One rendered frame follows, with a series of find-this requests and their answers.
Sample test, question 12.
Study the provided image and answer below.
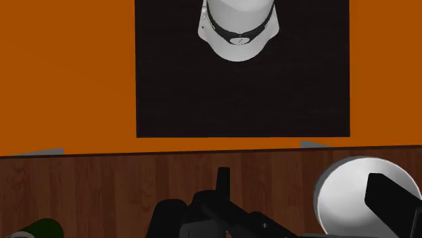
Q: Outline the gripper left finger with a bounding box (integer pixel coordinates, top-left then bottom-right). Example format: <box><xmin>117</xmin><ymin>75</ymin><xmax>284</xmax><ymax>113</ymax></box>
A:
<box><xmin>146</xmin><ymin>166</ymin><xmax>300</xmax><ymax>238</ymax></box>

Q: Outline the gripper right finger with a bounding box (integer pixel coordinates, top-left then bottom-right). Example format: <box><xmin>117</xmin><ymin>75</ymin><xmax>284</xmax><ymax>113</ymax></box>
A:
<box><xmin>363</xmin><ymin>172</ymin><xmax>422</xmax><ymax>238</ymax></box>

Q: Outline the white bowl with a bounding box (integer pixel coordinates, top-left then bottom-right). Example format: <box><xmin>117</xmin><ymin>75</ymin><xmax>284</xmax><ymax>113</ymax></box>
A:
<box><xmin>312</xmin><ymin>156</ymin><xmax>422</xmax><ymax>238</ymax></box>

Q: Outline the black robot stand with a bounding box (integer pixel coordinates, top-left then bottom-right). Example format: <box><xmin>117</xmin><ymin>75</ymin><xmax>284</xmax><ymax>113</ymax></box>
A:
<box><xmin>134</xmin><ymin>0</ymin><xmax>351</xmax><ymax>139</ymax></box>

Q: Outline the dark green bottle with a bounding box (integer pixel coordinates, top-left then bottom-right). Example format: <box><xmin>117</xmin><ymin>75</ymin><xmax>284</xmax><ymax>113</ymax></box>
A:
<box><xmin>0</xmin><ymin>218</ymin><xmax>65</xmax><ymax>238</ymax></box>

